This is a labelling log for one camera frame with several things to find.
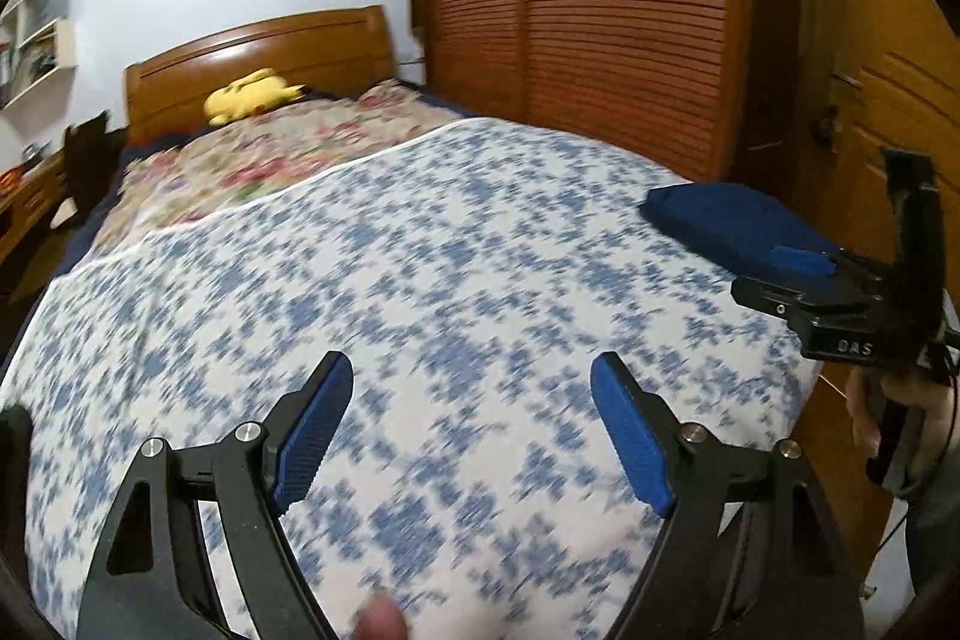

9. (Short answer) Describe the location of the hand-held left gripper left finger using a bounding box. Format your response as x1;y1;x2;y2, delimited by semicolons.
75;349;355;640

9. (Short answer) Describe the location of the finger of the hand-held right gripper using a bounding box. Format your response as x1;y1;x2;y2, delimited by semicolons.
769;244;839;281

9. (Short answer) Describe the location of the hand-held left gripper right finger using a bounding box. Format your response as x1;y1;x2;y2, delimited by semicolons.
589;351;863;640

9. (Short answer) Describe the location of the navy blue suit jacket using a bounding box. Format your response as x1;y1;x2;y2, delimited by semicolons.
641;181;841;296

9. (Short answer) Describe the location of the person's right hand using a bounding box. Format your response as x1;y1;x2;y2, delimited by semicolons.
846;370;960;498

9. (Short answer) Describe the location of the person's left hand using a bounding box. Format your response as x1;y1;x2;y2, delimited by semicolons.
355;593;411;640

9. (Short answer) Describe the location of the wooden door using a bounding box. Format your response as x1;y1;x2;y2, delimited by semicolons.
780;0;960;536

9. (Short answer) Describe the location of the blue floral white blanket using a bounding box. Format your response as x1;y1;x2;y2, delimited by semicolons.
0;116;826;640

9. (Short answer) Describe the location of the beige red floral quilt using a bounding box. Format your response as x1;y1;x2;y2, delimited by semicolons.
94;80;462;258

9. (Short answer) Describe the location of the wooden louvered wardrobe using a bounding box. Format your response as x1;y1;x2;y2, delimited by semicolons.
409;0;755;183

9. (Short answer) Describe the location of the yellow plush toy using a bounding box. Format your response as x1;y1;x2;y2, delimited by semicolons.
205;68;307;125

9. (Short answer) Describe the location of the dark desk chair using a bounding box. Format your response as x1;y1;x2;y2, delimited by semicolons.
62;110;127;217

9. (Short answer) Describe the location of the wooden desk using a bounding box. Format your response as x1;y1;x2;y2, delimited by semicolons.
0;148;72;303

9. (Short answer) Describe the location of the wooden bed headboard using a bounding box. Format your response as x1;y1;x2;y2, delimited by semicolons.
124;4;398;146

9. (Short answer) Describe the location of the metal door handle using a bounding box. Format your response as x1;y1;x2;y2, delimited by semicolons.
814;71;863;153

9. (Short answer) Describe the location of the white wall shelf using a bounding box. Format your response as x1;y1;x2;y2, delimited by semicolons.
0;0;80;110

